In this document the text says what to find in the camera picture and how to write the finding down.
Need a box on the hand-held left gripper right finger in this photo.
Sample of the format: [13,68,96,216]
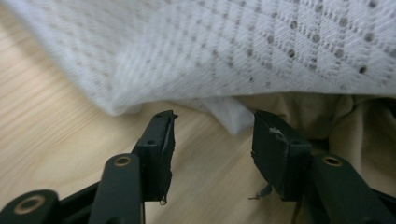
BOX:
[250,110,315,202]

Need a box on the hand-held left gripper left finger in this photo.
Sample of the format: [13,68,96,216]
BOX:
[132,109,179,206]

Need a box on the beige garment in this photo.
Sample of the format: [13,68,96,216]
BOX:
[233,92,396,199]

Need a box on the white mesh laundry bag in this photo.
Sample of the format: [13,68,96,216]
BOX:
[0,0,396,136]

